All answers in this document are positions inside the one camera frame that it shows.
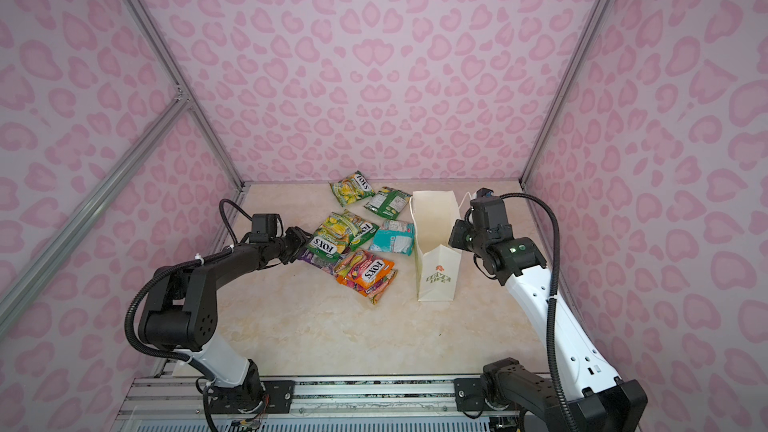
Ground white paper bag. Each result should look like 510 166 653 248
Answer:
409 191 472 302

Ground purple Fox's berries bag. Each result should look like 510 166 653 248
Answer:
299 249 343 277

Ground green yellow Fox's bag front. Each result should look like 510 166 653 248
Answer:
308 223 350 261

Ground orange Fox's fruit bag top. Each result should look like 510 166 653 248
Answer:
334 250 394 293

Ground orange fox's fruit bag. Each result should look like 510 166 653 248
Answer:
334 250 394 293
337 269 398 305

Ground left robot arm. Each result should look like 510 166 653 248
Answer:
124 227 311 414

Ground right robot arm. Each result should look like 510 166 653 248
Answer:
449 188 648 431

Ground green yellow Fox's bag rear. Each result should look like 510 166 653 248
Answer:
325 211 379 251

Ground yellow green Fox's bag far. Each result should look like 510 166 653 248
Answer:
329 171 375 208

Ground teal white snack bag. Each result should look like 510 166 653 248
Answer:
369 220 415 256

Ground green white snack bag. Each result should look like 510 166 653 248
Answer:
364 187 412 220

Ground orange Fox's fruit bag bottom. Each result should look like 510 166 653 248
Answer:
337 269 398 305

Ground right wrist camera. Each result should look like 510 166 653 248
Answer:
475 188 494 200

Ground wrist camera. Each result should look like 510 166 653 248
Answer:
475 188 494 200
248 213 282 244

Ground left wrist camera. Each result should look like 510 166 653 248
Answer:
248 213 282 244

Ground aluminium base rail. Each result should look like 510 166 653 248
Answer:
112 374 546 431

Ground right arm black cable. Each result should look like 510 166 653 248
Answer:
491 191 580 432

